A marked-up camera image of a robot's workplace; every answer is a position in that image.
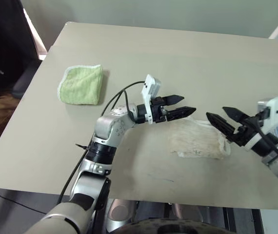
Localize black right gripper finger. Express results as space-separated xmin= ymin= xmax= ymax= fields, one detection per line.
xmin=222 ymin=106 xmax=249 ymax=127
xmin=205 ymin=112 xmax=238 ymax=142

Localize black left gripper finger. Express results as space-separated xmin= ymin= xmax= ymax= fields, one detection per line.
xmin=165 ymin=106 xmax=197 ymax=122
xmin=162 ymin=94 xmax=185 ymax=106

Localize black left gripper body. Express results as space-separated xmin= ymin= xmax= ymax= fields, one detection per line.
xmin=150 ymin=96 xmax=169 ymax=123

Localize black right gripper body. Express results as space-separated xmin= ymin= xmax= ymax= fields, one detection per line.
xmin=228 ymin=116 xmax=262 ymax=147

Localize beige towel with white trim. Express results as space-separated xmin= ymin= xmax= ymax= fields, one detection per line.
xmin=168 ymin=116 xmax=232 ymax=160

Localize folded green towel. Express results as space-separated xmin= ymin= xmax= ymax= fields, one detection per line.
xmin=56 ymin=64 xmax=103 ymax=106

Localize dark grey chair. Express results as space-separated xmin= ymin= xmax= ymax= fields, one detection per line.
xmin=11 ymin=59 xmax=44 ymax=100

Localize person in dark top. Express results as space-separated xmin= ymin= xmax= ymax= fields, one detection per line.
xmin=0 ymin=0 xmax=41 ymax=169

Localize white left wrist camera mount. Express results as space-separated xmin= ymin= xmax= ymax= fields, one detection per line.
xmin=140 ymin=74 xmax=163 ymax=124

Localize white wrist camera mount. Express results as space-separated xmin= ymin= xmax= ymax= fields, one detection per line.
xmin=244 ymin=96 xmax=278 ymax=150
xmin=140 ymin=74 xmax=163 ymax=124

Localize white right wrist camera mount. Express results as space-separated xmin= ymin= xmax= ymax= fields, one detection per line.
xmin=244 ymin=96 xmax=278 ymax=150

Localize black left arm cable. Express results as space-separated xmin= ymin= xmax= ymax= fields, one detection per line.
xmin=56 ymin=80 xmax=146 ymax=206

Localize black frame bar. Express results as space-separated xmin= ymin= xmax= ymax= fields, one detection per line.
xmin=222 ymin=207 xmax=235 ymax=234
xmin=250 ymin=209 xmax=264 ymax=234

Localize black floor cable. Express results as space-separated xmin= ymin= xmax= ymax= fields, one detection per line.
xmin=0 ymin=187 xmax=47 ymax=215

